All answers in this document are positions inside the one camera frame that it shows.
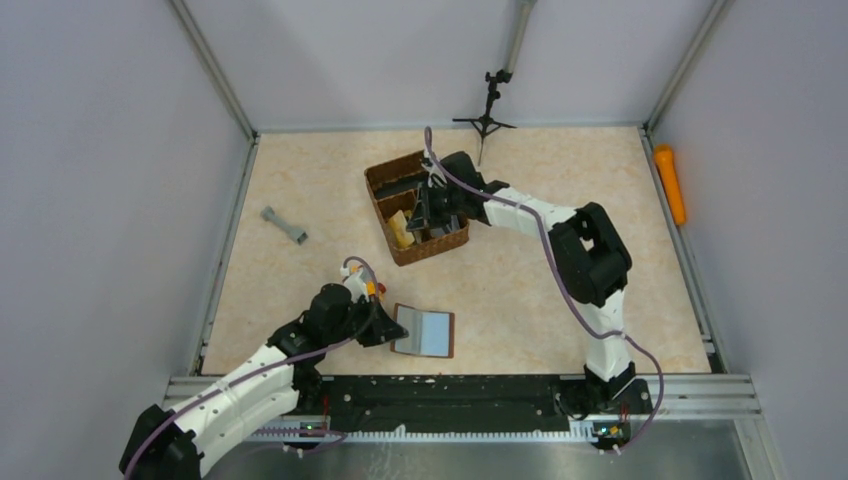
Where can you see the orange cylinder handle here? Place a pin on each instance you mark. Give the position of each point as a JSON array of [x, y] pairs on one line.
[[664, 160]]

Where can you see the brown leather card holder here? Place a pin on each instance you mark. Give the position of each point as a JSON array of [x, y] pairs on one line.
[[430, 333]]

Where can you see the brown wicker divided basket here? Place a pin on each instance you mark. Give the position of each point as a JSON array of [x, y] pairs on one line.
[[426, 247]]

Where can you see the silver cards in basket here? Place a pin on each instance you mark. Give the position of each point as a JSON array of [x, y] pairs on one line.
[[452, 226]]

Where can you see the black cards in basket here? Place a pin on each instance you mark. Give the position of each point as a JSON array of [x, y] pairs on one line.
[[399, 186]]

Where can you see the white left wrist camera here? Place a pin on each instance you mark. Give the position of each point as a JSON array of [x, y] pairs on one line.
[[354, 278]]

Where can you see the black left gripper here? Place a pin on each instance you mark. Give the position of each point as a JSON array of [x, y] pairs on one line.
[[381, 327]]

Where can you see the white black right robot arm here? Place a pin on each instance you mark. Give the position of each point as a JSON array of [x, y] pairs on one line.
[[584, 252]]

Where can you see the grey plastic dumbbell piece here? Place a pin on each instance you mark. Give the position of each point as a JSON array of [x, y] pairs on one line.
[[294, 233]]

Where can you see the black mini tripod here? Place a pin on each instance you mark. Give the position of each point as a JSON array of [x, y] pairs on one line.
[[485, 124]]

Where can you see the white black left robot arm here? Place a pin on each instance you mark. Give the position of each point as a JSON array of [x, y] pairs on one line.
[[187, 440]]

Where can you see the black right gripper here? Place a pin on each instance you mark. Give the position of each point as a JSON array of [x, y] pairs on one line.
[[424, 210]]

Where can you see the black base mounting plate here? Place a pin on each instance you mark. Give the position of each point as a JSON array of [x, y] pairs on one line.
[[459, 404]]

